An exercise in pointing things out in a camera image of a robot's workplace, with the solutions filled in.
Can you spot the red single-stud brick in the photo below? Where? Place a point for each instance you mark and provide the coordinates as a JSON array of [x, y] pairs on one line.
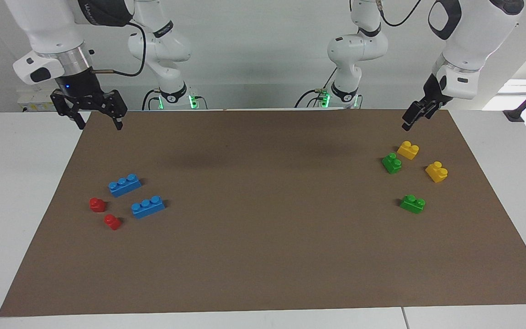
[[113, 222], [97, 205]]

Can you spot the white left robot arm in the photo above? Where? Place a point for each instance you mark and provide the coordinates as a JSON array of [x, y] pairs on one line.
[[473, 32]]

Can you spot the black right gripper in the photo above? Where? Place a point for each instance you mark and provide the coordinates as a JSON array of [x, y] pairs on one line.
[[78, 89]]

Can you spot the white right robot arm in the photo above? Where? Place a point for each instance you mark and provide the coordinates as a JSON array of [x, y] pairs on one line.
[[48, 27]]

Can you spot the white box yellow label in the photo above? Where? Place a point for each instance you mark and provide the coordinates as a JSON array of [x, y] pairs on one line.
[[37, 103]]

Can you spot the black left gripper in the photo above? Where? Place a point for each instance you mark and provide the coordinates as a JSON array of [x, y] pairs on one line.
[[434, 91]]

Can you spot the yellow two-stud brick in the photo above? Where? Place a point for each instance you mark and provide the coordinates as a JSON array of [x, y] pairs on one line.
[[407, 151], [436, 172]]

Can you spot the green two-stud brick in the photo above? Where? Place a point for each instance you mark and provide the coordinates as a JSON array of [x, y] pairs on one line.
[[391, 164], [412, 204]]

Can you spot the brown table mat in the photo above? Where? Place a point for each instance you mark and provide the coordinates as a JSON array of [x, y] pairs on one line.
[[263, 228]]

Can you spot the blue three-stud brick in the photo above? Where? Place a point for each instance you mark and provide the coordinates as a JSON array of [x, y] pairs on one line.
[[148, 209], [124, 185]]

